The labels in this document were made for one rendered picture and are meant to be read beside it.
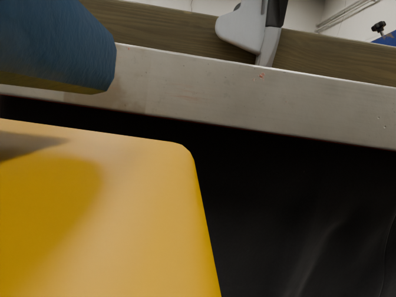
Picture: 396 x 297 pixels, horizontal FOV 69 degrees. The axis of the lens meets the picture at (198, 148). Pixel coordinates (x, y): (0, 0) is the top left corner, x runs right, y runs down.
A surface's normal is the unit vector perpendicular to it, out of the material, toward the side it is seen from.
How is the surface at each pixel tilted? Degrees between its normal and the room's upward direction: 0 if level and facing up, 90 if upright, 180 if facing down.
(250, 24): 83
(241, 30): 83
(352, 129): 90
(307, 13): 90
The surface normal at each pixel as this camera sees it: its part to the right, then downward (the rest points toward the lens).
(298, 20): 0.05, 0.15
